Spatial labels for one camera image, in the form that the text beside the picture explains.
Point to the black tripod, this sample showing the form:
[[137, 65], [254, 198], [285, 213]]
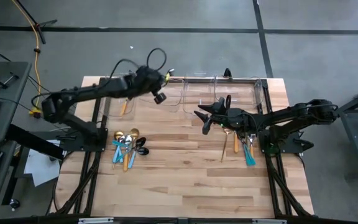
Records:
[[30, 19]]

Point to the black clamp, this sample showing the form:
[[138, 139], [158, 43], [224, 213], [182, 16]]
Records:
[[227, 72]]

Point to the silver bracket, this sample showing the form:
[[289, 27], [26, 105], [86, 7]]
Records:
[[95, 220], [269, 221]]

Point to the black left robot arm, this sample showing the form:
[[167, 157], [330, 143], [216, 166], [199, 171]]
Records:
[[82, 93]]

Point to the white paper sheet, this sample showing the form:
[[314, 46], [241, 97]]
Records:
[[40, 168]]

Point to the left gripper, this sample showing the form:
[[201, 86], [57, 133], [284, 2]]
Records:
[[146, 81]]

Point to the slender gold spoon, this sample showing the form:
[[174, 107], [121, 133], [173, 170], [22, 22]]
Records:
[[227, 131]]

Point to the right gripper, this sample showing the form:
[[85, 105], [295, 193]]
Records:
[[232, 118]]

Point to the black aluminium frame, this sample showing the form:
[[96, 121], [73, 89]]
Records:
[[267, 99]]

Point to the yellow label tag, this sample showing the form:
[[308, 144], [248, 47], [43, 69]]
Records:
[[167, 76]]

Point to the grey desk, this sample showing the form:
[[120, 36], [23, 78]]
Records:
[[8, 93]]

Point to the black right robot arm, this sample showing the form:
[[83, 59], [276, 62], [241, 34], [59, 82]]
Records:
[[291, 115]]

